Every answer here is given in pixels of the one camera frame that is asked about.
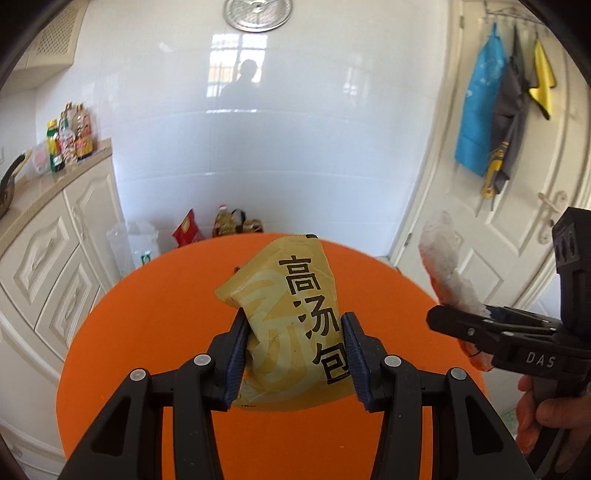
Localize red snack bag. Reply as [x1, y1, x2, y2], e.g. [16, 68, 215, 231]
[172, 209, 206, 248]

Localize clear plastic container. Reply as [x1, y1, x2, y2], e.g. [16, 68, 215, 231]
[30, 143, 49, 175]

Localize steel wok with lid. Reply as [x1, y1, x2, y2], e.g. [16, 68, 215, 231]
[0, 154, 27, 219]

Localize blue apron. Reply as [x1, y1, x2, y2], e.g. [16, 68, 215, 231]
[455, 23, 509, 177]

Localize person's right hand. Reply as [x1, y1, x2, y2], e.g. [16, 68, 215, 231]
[516, 376, 591, 455]

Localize metal over-door hook rack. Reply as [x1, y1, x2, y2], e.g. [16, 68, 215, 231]
[482, 0, 546, 29]

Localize yellow soup packet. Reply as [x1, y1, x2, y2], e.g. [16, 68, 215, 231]
[215, 233, 356, 411]

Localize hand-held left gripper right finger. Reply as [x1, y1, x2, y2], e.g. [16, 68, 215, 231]
[341, 311, 529, 480]

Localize metal door handle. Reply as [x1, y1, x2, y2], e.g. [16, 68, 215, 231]
[538, 191, 569, 243]

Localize large cooking oil bottle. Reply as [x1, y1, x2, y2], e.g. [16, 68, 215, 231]
[213, 203, 232, 237]

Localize clear plastic bag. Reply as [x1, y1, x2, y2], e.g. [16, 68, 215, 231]
[418, 211, 496, 373]

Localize white panel door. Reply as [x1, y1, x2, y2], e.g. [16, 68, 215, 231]
[390, 0, 591, 324]

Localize cream kitchen base cabinets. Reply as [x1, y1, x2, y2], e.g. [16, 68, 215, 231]
[0, 138, 126, 462]

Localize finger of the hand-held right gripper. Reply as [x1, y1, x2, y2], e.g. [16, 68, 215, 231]
[484, 305, 561, 330]
[427, 307, 561, 356]

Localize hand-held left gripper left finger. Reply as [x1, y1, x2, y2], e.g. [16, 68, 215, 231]
[58, 307, 252, 480]

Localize white printed plastic bag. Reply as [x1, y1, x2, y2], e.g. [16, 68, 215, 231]
[127, 220, 161, 274]

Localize cream lattice door cabinet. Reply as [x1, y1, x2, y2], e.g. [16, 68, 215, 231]
[9, 0, 89, 73]

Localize yellow cloth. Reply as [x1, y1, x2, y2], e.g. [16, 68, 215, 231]
[529, 39, 557, 121]

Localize grey apron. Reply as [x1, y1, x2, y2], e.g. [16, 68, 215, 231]
[480, 25, 533, 200]

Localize pink label jar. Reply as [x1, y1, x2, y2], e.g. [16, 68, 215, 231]
[59, 129, 77, 165]

